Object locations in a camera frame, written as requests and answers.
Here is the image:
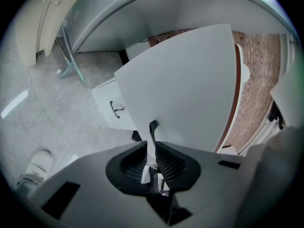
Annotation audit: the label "person's white left shoe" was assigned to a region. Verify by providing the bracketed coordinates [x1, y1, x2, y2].
[25, 148, 53, 176]

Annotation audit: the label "grey refrigerator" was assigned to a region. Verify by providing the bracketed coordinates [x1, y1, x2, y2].
[71, 0, 298, 55]

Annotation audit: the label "white desk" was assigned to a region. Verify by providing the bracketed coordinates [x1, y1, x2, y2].
[91, 24, 250, 155]

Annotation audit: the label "teal dustpan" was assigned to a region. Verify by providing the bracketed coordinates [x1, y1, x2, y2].
[56, 24, 86, 84]

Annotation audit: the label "cream lidded trash bin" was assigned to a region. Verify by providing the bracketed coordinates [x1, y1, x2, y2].
[15, 0, 92, 67]

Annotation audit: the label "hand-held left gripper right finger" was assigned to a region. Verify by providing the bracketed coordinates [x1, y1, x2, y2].
[154, 141, 201, 192]

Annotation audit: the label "person's grey-green trousers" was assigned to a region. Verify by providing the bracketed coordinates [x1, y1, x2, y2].
[16, 173, 46, 195]

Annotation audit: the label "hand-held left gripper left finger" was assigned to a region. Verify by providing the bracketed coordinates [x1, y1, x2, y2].
[105, 140, 155, 197]

